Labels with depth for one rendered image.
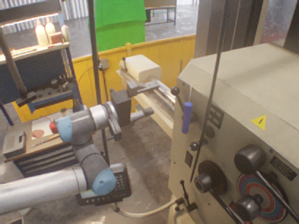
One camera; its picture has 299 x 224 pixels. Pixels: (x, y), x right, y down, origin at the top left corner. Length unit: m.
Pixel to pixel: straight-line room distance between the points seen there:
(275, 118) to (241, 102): 0.11
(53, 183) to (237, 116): 0.52
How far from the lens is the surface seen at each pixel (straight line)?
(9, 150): 1.96
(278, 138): 0.54
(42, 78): 2.06
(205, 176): 0.73
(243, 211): 0.58
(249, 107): 0.57
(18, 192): 0.53
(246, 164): 0.52
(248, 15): 1.28
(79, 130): 0.57
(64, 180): 0.53
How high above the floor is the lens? 2.19
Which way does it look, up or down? 39 degrees down
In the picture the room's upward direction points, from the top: 1 degrees counter-clockwise
